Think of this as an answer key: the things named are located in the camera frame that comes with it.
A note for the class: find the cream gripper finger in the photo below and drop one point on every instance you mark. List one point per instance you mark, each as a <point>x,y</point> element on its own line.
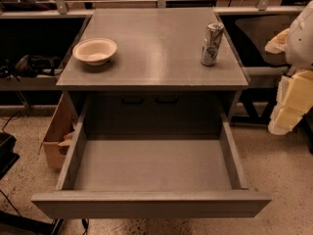
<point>278,43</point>
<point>294,100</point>

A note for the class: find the silver redbull can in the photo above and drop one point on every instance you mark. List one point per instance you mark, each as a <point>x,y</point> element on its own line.
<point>211,43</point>

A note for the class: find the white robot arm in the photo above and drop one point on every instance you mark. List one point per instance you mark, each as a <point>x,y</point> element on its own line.
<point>299,49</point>

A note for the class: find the grey drawer cabinet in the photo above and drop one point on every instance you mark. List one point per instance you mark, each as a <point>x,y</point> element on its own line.
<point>155,83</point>

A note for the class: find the open grey top drawer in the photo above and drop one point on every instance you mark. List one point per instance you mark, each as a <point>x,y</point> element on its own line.
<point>167,156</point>

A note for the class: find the white paper bowl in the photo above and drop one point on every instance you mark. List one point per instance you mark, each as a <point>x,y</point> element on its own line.
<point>94,51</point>

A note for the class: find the cardboard box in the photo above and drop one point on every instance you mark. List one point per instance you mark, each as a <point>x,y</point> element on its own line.
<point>55,142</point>

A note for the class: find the black floor equipment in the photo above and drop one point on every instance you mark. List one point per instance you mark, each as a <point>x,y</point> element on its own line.
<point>7,155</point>

